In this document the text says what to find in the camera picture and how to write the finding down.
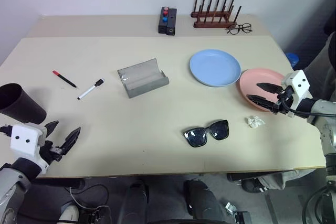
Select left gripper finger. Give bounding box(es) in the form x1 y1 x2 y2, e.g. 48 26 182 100
44 120 59 137
59 126 81 156

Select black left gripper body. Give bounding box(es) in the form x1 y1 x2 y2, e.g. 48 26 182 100
38 126 65 166

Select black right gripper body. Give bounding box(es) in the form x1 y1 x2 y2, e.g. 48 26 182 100
271 84 296 116

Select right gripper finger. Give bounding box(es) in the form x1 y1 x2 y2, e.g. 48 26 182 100
246 94 277 112
256 82 286 95

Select black sunglasses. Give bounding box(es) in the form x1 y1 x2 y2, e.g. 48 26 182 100
183 119 230 148

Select pink plate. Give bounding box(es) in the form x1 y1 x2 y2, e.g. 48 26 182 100
238 68 287 111

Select crumpled white paper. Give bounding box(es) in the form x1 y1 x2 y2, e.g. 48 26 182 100
245 115 265 129

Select black cup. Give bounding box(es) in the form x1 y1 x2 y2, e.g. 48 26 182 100
0 83 47 125

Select black pen with red cap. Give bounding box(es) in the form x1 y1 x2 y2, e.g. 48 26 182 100
52 70 78 89

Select white marker with black cap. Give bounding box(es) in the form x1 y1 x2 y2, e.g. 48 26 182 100
77 78 106 101

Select blue plate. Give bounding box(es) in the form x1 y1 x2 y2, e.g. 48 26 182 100
189 48 242 88

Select thin black-framed eyeglasses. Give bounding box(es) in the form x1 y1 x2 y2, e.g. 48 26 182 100
226 23 253 35

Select black shoe with white stripes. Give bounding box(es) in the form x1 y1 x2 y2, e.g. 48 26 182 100
241 178 270 195

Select brown wooden peg rack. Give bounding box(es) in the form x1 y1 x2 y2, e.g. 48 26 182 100
190 0 243 29

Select dark rounded shape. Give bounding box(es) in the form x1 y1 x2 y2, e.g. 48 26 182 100
183 179 227 220
120 182 151 224

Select grey open glasses case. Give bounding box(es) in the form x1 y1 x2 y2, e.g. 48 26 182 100
117 57 170 99

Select small black floor box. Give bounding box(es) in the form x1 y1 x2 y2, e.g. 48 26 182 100
232 210 253 224

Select black box with coloured buttons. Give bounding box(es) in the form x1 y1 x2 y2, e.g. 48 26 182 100
157 6 177 36

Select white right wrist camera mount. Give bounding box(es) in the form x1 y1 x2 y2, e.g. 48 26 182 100
281 69 313 119

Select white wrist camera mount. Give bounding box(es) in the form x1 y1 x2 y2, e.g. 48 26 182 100
10 124 50 175
281 69 313 119

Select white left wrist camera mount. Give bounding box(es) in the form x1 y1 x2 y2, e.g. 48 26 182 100
10 124 50 175

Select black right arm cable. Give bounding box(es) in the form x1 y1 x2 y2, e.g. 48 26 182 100
278 98 336 118

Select thin floor cable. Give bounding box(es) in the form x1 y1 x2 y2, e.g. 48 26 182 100
64 184 110 209

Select black looped floor cable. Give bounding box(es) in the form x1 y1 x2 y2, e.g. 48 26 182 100
301 187 332 224

